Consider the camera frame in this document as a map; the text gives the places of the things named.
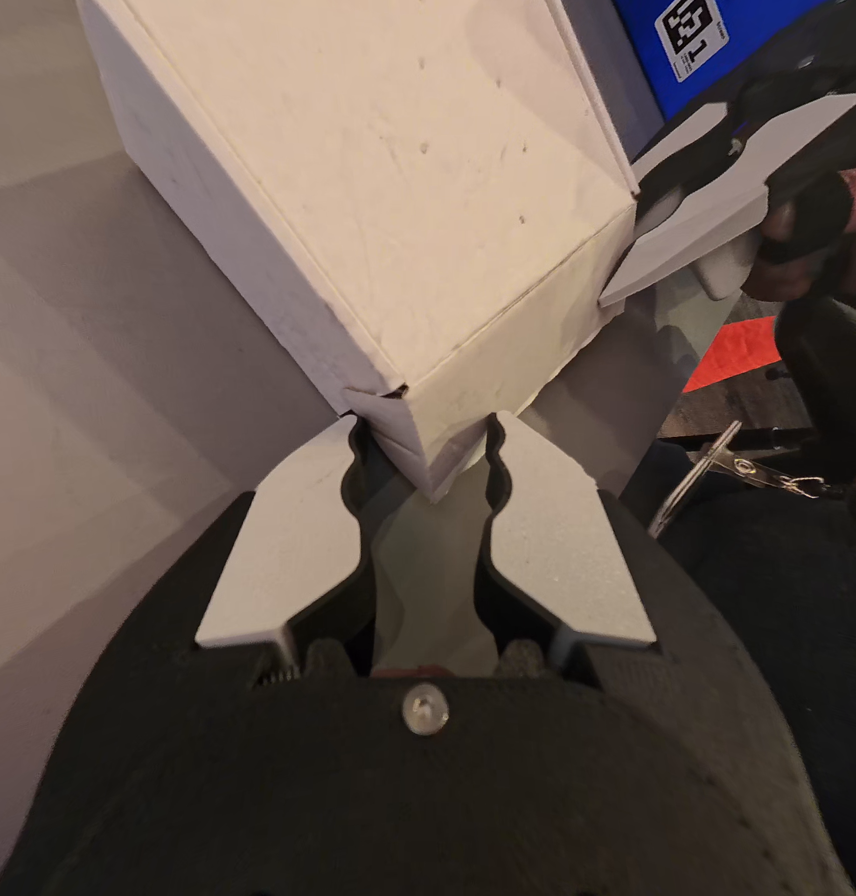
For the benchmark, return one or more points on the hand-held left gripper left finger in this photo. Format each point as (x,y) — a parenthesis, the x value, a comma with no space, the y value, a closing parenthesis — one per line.
(281,560)

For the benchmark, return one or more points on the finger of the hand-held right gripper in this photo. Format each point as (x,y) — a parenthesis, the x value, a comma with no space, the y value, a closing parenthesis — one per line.
(679,143)
(714,217)

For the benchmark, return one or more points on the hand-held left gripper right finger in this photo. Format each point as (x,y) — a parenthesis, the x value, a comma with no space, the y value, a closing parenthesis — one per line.
(568,560)

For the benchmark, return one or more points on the blue plastic bin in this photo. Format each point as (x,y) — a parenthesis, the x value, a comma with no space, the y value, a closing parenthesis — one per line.
(749,42)

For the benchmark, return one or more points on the white cardboard box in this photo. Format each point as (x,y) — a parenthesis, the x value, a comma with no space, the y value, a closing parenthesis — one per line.
(400,175)

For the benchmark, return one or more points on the white printed bin label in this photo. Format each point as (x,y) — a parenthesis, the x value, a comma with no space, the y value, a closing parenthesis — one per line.
(690,35)

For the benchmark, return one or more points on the red object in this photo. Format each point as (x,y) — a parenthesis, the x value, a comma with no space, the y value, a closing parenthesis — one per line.
(732,350)

